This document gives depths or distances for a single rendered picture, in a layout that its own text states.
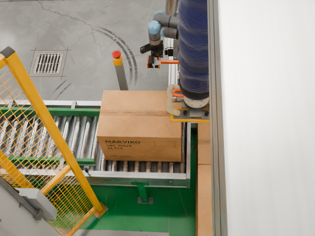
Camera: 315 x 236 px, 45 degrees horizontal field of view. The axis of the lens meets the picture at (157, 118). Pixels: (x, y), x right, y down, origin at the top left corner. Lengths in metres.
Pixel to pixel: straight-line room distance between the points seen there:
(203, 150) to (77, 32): 2.40
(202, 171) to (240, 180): 2.74
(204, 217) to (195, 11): 1.57
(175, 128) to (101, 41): 2.16
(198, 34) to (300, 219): 1.71
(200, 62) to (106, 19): 2.89
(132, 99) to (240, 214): 2.62
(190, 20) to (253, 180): 1.64
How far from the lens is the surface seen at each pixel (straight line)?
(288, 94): 0.26
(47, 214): 1.88
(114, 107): 2.80
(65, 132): 3.25
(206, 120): 2.49
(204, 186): 2.92
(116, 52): 3.00
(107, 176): 2.94
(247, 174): 0.23
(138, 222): 3.41
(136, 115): 2.74
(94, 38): 4.62
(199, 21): 1.83
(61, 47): 4.63
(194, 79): 2.20
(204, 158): 3.01
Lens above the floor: 3.26
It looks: 58 degrees down
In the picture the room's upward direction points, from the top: 6 degrees counter-clockwise
